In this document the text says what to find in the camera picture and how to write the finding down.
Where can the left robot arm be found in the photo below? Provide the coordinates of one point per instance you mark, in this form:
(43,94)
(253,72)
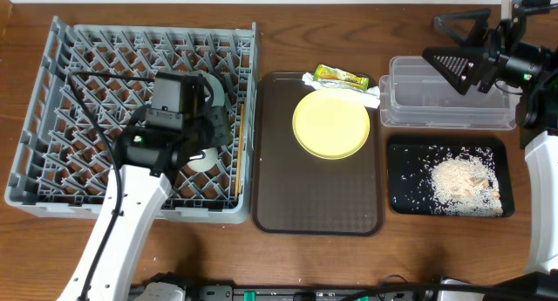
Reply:
(148,160)

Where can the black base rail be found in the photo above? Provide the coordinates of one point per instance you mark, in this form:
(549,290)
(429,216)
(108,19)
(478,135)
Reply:
(227,291)

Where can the green yellow snack wrapper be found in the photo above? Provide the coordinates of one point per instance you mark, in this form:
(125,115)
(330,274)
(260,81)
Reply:
(334,77)

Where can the yellow plate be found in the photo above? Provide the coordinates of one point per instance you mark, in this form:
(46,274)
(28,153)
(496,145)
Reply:
(331,123)

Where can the grey dishwasher rack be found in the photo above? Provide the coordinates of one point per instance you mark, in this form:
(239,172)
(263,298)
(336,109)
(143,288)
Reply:
(60,168)

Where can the brown serving tray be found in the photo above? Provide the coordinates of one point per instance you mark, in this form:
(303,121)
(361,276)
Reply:
(295,192)

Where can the cream cup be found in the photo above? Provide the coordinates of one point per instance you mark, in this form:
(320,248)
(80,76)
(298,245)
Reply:
(204,161)

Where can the clear plastic bin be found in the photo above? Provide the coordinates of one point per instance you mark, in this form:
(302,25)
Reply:
(414,94)

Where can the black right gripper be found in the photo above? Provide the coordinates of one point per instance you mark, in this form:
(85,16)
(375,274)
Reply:
(474,56)

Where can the wooden chopstick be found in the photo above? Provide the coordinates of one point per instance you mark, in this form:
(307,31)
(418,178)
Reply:
(239,153)

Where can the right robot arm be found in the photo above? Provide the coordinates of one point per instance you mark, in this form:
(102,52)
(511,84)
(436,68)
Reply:
(536,117)

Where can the black waste tray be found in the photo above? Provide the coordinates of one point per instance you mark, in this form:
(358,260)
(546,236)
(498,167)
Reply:
(502,168)

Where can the light blue bowl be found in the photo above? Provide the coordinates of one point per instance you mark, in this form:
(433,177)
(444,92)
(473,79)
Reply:
(219,97)

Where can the rice and food scraps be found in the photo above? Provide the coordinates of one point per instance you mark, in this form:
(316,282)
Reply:
(444,180)

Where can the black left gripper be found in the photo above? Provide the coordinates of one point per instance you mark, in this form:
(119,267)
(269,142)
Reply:
(216,124)

